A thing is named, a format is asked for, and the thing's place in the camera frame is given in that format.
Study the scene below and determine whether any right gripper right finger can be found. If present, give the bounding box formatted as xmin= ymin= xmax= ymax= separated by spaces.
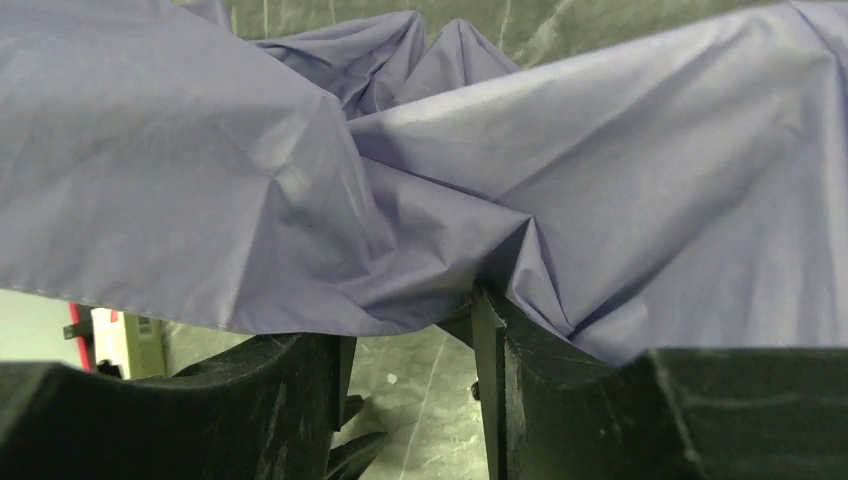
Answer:
xmin=471 ymin=285 xmax=847 ymax=479

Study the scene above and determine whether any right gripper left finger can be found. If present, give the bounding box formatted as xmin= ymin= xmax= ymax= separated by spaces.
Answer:
xmin=1 ymin=334 xmax=355 ymax=479

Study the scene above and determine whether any lavender folding umbrella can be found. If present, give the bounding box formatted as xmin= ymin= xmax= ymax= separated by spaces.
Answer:
xmin=1 ymin=1 xmax=847 ymax=363

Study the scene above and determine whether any small beige box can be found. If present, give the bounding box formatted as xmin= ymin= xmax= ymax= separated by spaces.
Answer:
xmin=91 ymin=308 xmax=166 ymax=380

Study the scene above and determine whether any pink framed whiteboard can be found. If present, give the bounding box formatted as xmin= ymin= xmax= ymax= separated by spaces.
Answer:
xmin=63 ymin=303 xmax=95 ymax=371

